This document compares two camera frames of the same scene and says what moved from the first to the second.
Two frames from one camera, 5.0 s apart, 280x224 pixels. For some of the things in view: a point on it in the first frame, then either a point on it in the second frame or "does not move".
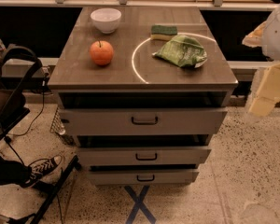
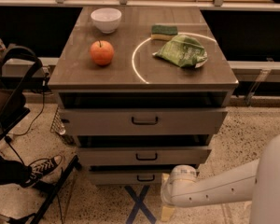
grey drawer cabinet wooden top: (143, 90) does not move
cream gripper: (279, 36) to (181, 175)
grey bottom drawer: (143, 177) does not move
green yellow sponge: (162, 32) does not move
